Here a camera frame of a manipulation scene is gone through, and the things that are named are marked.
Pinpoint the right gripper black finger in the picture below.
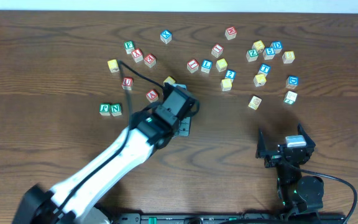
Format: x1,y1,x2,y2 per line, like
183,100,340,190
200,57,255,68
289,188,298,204
297,123,316,148
255,129,279,159

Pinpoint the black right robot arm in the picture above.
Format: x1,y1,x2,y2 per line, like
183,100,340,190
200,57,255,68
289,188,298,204
255,124,324,215

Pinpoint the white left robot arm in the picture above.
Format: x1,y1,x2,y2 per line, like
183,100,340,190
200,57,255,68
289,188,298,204
13,84,200,224

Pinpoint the red A block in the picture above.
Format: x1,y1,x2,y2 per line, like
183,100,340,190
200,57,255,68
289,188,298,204
146,90,159,103

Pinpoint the yellow block near U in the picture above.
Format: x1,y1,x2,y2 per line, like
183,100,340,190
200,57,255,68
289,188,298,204
163,76,176,85

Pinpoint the green 7 block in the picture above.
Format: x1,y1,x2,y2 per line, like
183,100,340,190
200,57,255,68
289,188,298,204
283,91,298,105

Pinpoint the yellow snail picture block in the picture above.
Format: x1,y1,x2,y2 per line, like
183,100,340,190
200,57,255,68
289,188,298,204
248,96,262,110

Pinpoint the yellow S block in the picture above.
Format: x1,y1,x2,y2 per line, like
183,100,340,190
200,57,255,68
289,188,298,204
221,78,232,91

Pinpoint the red I block beside L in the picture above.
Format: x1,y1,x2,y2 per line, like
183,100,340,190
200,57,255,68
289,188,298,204
186,59,200,73

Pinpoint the blue D block right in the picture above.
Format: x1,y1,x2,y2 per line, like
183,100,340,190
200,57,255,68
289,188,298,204
286,76,299,90

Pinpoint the blue d block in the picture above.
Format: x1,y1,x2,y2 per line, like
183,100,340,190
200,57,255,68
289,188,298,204
270,41,283,54
286,76,299,90

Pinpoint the blue L block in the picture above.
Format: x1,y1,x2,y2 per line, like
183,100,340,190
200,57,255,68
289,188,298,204
201,60,213,73

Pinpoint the blue 2 block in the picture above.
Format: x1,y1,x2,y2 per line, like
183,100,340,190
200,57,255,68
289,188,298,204
224,70,237,82

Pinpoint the red U block left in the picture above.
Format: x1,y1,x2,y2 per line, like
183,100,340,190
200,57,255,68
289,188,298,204
122,77,134,90

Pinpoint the green N block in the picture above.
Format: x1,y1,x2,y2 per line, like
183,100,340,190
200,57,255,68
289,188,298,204
110,103,122,116

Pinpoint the yellow block beside L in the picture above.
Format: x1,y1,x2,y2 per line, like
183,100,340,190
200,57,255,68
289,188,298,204
216,58,228,72

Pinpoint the yellow K block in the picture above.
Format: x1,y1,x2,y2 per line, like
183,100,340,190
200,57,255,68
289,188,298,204
254,73,267,87

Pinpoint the red E block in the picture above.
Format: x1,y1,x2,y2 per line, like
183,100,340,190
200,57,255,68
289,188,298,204
144,54,157,68

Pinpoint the green J block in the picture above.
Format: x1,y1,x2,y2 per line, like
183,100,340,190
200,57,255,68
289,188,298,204
99,103,111,116

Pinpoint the red I block upper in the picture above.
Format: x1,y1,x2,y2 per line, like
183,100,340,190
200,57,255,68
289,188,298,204
211,44,224,58

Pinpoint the blue T block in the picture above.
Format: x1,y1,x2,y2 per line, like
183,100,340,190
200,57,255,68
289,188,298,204
258,63,271,76

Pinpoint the red X block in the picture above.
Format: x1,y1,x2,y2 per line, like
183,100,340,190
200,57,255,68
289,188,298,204
131,49,144,63

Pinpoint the yellow 8 block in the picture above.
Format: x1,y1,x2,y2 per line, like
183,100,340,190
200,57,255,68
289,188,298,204
282,51,295,64

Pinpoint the blue X block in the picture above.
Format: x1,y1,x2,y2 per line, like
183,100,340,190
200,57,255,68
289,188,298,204
160,30,172,44

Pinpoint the yellow block far left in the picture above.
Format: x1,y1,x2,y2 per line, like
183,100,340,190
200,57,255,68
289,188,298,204
107,59,119,73

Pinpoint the green F block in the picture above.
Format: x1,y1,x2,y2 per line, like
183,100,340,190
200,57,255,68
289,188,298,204
124,40,135,54

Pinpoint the green Z block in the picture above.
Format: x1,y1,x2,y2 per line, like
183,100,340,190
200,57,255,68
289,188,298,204
246,49,259,62

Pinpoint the blue 5 block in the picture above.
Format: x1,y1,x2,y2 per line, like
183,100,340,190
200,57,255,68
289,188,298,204
263,47,275,60

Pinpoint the blue D block upper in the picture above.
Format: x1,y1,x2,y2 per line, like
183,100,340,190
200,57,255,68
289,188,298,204
270,41,283,54

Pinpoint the red block far top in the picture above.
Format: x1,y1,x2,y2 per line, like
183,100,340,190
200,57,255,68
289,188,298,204
225,26,237,40

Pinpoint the yellow ball picture block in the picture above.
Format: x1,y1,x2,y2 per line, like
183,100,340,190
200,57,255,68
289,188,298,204
252,40,265,54

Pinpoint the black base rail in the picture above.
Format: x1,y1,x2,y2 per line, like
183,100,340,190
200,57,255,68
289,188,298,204
101,212,345,224

